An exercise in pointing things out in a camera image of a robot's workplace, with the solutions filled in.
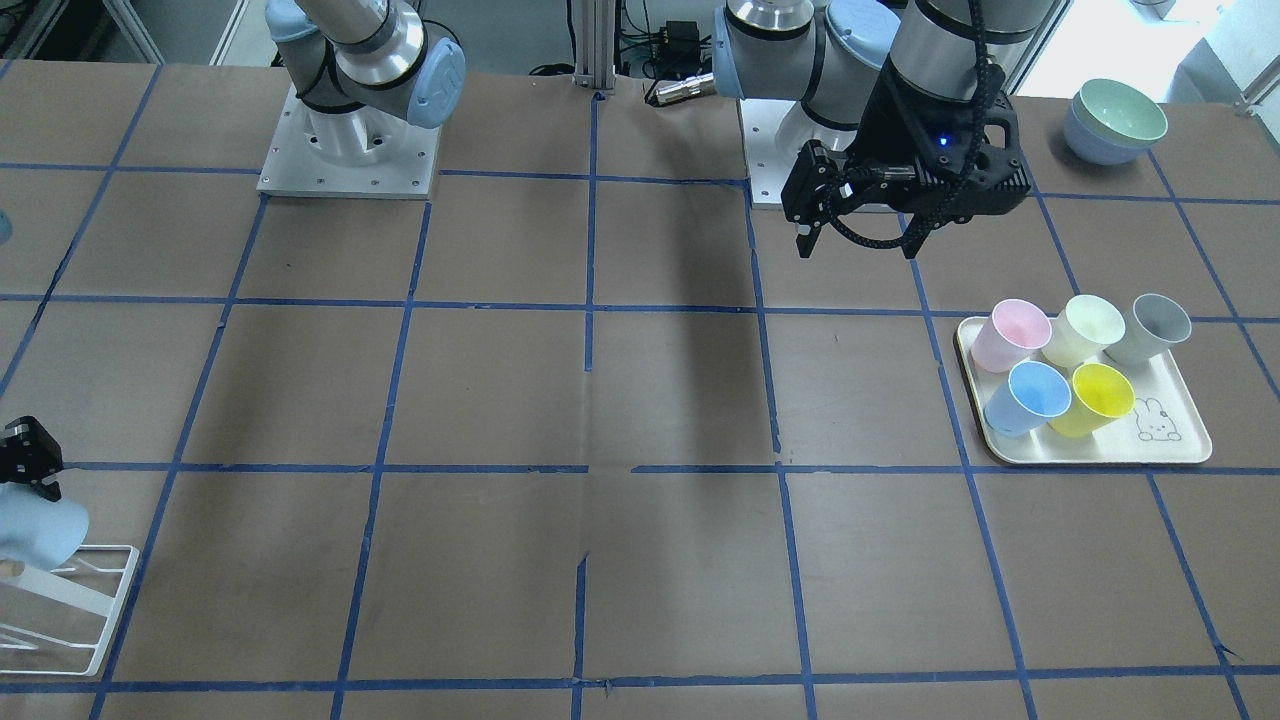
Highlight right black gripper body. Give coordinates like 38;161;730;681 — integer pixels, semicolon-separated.
1;416;64;491

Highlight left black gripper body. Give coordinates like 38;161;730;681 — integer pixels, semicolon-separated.
846;70;1030;220

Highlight light blue plastic cup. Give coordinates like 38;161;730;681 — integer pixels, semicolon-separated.
1;483;90;571

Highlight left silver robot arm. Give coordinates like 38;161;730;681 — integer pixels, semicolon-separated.
710;1;1051;259

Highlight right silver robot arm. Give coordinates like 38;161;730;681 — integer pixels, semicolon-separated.
265;1;466;168

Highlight pink plastic cup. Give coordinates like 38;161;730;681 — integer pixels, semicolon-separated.
970;299;1053;373

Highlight pale green plastic cup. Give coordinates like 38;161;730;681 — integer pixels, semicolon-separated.
1039;293;1126;368

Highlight blue plastic cup on tray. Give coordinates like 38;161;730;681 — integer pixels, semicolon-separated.
983;360;1073;437

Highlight yellow plastic cup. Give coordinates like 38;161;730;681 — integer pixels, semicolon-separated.
1050;363;1137;438

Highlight grey plastic cup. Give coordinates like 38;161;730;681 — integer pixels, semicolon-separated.
1103;293;1193;366

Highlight stacked green blue bowls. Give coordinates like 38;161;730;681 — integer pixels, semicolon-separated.
1062;78;1169;167

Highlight cream serving tray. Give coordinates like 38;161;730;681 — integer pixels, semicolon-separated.
954;314;1213;468

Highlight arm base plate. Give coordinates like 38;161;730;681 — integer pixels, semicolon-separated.
257;87;440;201
739;99;858;211

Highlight white wire cup rack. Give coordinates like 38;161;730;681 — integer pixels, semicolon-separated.
1;544;140;679

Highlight aluminium frame post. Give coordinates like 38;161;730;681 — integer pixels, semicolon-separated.
567;0;620;96

